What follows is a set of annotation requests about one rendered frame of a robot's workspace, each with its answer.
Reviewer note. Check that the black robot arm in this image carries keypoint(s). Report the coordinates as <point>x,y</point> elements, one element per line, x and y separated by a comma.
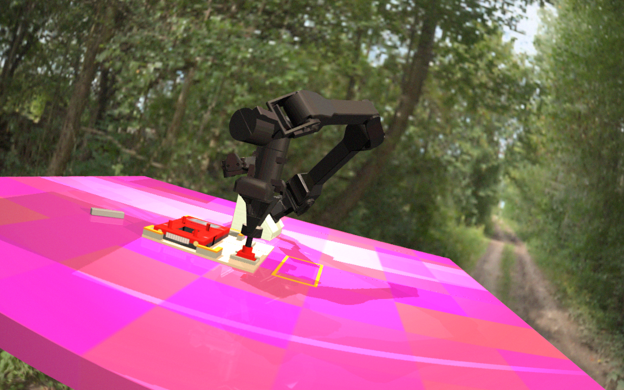
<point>307,112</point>

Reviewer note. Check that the beige rectangular bar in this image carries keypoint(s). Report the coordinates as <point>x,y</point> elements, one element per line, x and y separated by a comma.
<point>107,213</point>

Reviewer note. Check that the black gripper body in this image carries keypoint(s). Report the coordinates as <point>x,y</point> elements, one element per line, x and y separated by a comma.
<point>267,180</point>

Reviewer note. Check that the black wheel with beige rim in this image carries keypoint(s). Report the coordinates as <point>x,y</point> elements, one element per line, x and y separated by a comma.
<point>256,234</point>

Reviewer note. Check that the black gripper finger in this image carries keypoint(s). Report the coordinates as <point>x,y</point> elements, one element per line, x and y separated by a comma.
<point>275,200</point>
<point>255,210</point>

